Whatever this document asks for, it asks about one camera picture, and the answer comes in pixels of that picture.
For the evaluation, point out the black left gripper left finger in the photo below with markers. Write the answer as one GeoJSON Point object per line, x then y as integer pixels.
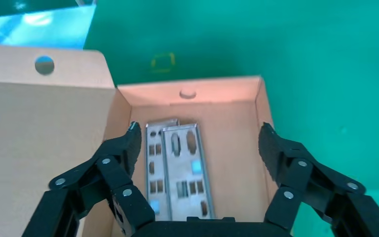
{"type": "Point", "coordinates": [111, 170]}

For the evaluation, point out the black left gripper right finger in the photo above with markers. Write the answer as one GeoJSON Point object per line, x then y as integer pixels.
{"type": "Point", "coordinates": [297, 173]}

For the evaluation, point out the silver metal shield plate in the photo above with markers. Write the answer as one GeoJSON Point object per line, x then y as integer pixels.
{"type": "Point", "coordinates": [159, 165]}
{"type": "Point", "coordinates": [181, 163]}

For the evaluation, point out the brown cardboard box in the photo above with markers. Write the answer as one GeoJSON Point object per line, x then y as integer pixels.
{"type": "Point", "coordinates": [45, 130]}

